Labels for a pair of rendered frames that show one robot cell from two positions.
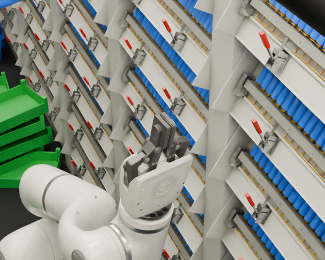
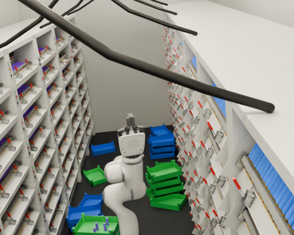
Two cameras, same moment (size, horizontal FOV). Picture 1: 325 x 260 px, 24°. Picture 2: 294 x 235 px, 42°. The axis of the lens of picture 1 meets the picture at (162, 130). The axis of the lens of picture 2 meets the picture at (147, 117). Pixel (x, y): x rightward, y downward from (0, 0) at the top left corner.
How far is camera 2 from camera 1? 0.76 m
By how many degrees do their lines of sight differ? 28
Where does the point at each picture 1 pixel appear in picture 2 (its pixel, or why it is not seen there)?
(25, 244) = (113, 188)
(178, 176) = (138, 140)
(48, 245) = (122, 190)
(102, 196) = not seen: hidden behind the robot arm
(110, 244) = (116, 168)
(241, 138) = not seen: hidden behind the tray
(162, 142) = (129, 123)
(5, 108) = (164, 171)
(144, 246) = (129, 170)
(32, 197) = not seen: hidden behind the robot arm
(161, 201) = (133, 150)
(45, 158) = (179, 197)
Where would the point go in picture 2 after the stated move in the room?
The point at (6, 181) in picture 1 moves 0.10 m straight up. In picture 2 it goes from (158, 204) to (157, 195)
